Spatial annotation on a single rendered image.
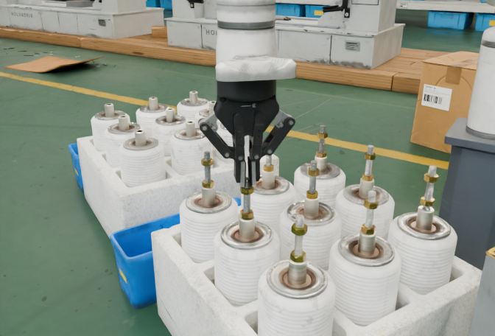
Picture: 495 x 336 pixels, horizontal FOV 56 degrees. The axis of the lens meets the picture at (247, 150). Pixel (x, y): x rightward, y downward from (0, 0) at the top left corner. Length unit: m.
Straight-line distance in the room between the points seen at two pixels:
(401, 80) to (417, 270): 1.85
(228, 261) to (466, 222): 0.57
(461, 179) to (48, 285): 0.86
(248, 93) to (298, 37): 2.22
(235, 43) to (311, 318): 0.33
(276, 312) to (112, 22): 3.28
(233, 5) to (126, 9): 3.26
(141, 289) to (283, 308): 0.42
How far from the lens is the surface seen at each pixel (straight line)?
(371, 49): 2.62
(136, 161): 1.00
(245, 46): 0.55
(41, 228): 1.29
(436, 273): 0.74
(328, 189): 0.86
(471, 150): 1.01
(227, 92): 0.57
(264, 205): 0.79
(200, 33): 3.15
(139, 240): 1.00
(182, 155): 1.05
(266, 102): 0.60
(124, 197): 0.98
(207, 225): 0.74
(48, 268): 1.13
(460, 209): 1.06
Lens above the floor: 0.62
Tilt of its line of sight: 22 degrees down
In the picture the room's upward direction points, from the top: straight up
